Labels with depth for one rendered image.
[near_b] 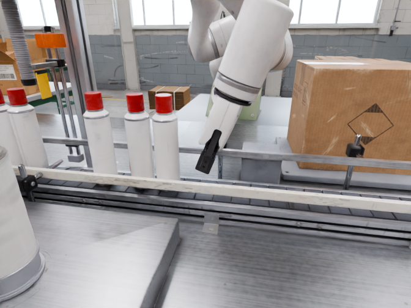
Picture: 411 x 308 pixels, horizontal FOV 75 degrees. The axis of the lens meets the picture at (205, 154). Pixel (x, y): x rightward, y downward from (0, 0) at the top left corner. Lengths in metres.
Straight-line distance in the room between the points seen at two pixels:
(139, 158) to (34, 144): 0.26
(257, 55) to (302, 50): 5.49
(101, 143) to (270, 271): 0.41
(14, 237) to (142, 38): 6.25
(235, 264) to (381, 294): 0.22
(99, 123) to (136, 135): 0.08
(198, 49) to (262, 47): 0.56
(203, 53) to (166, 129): 0.53
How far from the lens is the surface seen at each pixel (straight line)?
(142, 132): 0.56
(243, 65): 0.46
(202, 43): 0.99
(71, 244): 0.51
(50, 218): 0.59
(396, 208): 0.60
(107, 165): 0.63
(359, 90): 0.76
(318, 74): 0.72
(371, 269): 0.57
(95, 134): 0.60
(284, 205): 0.57
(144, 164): 0.58
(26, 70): 0.81
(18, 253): 0.43
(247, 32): 0.46
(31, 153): 0.74
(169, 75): 6.38
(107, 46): 6.97
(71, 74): 0.78
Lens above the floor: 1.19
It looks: 24 degrees down
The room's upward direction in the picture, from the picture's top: straight up
